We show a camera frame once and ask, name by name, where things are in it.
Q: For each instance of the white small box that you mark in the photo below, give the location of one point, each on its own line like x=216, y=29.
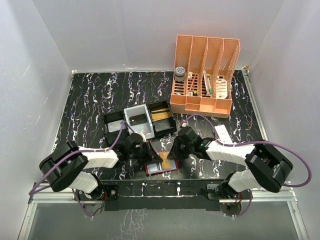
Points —
x=223, y=134

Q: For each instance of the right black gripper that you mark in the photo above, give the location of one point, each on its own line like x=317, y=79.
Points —
x=177, y=148

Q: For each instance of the grey plastic tray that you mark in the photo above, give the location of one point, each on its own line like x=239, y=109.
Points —
x=147, y=128

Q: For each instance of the black open tray box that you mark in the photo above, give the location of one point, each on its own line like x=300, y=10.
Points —
x=166, y=126

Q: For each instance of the red leather card holder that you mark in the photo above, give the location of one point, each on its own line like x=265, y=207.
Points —
x=155, y=168

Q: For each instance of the orange plastic file organizer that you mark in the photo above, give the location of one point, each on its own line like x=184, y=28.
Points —
x=205, y=59

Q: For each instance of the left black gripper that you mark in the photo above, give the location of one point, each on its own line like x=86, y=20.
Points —
x=145, y=152

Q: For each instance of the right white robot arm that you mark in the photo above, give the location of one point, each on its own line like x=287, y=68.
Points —
x=266, y=166

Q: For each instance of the black card in grey tray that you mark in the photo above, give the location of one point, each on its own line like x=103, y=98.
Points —
x=138, y=119

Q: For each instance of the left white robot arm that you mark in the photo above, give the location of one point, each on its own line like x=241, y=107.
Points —
x=64, y=167

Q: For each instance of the black front mounting rail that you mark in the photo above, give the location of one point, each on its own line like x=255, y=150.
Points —
x=172, y=194

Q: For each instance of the small round jar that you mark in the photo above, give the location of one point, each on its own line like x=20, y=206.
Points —
x=179, y=74

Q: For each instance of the white label packet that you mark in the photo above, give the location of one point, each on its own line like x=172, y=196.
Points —
x=221, y=88

